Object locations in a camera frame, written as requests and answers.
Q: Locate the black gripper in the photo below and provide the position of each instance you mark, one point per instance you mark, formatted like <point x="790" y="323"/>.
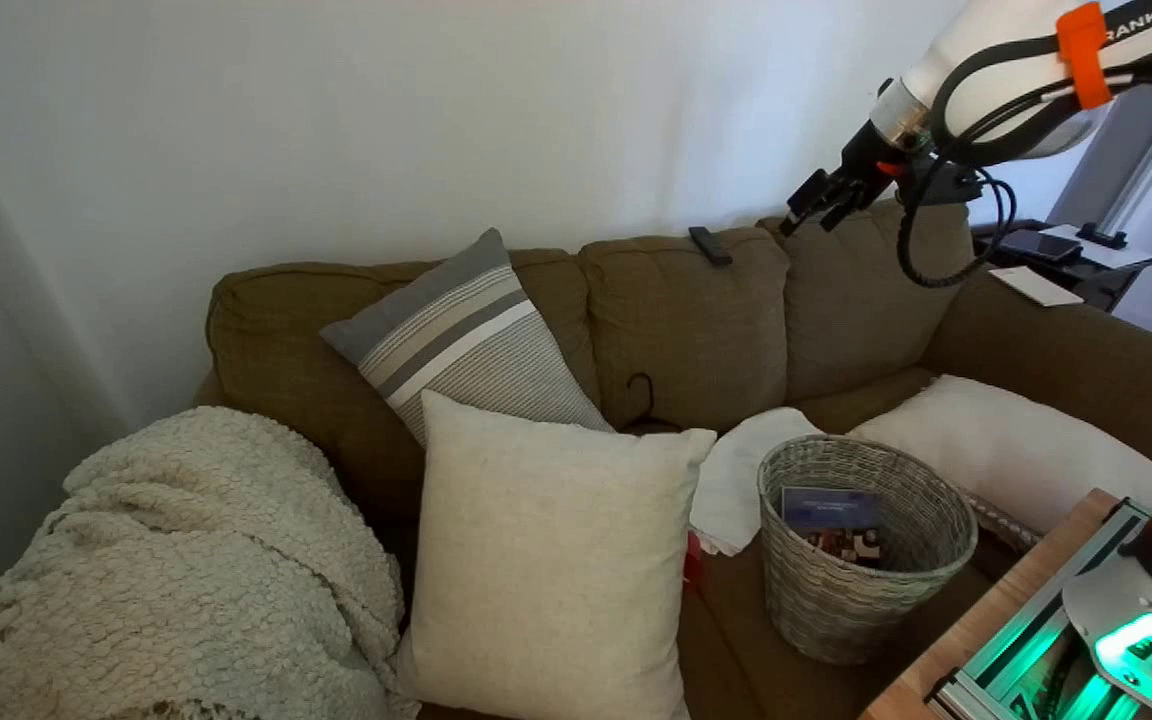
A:
<point x="870" y="163"/>

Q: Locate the blue box in basket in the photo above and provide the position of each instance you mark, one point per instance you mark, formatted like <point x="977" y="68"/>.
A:
<point x="830" y="508"/>

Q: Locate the dark printed item in basket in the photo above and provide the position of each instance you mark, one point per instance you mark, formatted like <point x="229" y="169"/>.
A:
<point x="858" y="547"/>

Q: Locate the grey wicker basket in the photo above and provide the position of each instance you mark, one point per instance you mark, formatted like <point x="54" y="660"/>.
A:
<point x="842" y="604"/>

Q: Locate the brown fabric sofa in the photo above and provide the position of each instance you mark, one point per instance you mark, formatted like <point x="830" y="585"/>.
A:
<point x="682" y="323"/>

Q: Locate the white side table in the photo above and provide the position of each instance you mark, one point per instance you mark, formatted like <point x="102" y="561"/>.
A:
<point x="1083" y="275"/>

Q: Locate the white folded cloth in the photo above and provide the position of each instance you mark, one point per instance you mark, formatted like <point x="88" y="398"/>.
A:
<point x="729" y="485"/>

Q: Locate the white long pillow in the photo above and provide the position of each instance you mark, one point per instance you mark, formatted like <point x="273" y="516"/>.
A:
<point x="1016" y="445"/>

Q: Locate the small red item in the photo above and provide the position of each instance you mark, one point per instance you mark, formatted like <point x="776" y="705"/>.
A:
<point x="693" y="561"/>

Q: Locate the grey striped throw pillow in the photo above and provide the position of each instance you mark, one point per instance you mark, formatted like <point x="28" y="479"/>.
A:
<point x="463" y="343"/>

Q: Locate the cream square throw pillow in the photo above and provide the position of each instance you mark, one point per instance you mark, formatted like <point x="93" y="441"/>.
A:
<point x="551" y="561"/>

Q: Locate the wooden table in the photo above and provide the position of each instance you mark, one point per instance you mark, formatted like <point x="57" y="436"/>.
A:
<point x="961" y="641"/>

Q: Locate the cream knitted blanket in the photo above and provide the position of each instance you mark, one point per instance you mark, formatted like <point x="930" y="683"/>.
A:
<point x="188" y="561"/>

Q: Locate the aluminium mount with green light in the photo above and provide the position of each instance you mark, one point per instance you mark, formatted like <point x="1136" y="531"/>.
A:
<point x="1110" y="641"/>

